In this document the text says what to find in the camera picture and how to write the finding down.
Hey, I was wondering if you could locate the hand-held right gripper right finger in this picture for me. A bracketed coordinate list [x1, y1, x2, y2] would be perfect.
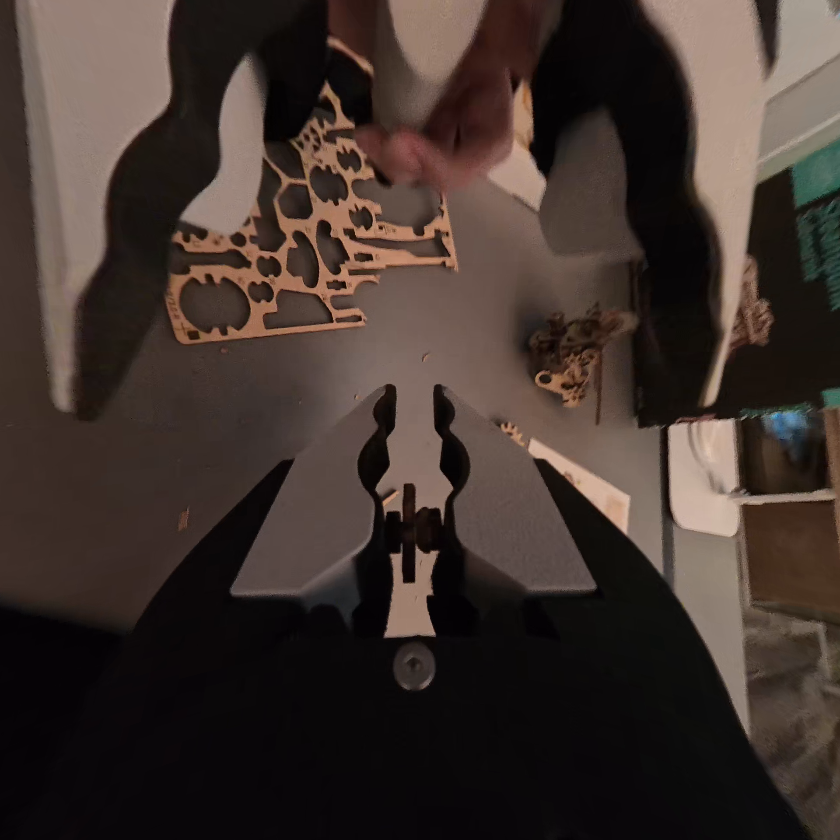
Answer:
[433, 384, 598, 616]

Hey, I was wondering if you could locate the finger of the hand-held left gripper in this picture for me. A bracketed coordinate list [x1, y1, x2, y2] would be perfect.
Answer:
[16, 0, 329, 422]
[530, 0, 783, 429]

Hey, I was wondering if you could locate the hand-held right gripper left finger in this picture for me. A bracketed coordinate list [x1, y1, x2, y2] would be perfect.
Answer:
[230, 384, 399, 616]

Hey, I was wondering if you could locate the black model kit box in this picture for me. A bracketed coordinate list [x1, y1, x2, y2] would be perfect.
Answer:
[631, 164, 840, 429]

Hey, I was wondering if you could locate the partly built wooden model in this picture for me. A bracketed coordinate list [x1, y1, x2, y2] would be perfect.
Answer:
[528, 305, 641, 411]

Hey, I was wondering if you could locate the person's left hand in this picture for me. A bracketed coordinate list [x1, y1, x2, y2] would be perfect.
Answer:
[354, 0, 540, 193]

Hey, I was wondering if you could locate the printed instruction booklet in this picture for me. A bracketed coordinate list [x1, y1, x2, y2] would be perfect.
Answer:
[527, 436, 632, 536]

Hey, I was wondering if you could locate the white plastic base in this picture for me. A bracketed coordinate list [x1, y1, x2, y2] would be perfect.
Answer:
[668, 420, 746, 538]

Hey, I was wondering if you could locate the laser-cut plywood sheet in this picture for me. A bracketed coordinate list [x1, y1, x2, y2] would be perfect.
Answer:
[164, 36, 460, 347]

